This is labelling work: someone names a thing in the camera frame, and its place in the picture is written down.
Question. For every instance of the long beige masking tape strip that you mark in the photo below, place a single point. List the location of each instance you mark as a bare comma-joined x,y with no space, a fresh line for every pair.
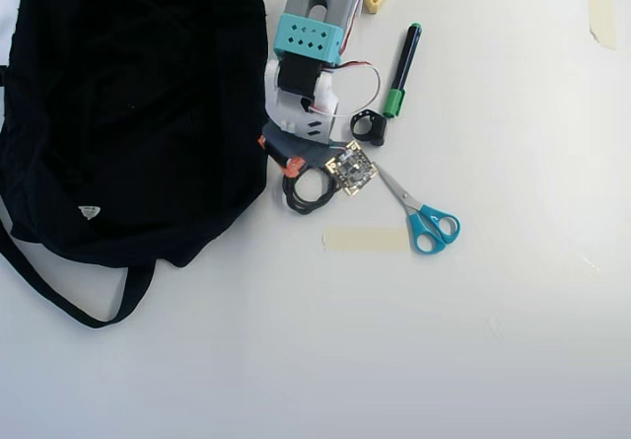
365,239

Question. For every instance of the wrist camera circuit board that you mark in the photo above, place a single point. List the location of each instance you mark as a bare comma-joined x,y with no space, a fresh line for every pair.
351,168

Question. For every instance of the black marker with green cap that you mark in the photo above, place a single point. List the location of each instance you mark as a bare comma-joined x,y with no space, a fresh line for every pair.
404,64

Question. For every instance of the white and teal robot arm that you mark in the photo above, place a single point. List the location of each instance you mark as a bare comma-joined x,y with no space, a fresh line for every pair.
310,34

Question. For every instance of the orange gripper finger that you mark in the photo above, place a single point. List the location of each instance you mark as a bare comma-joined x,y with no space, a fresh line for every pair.
294,168

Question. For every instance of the black fabric bag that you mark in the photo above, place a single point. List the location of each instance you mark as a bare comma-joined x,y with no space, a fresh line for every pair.
128,113

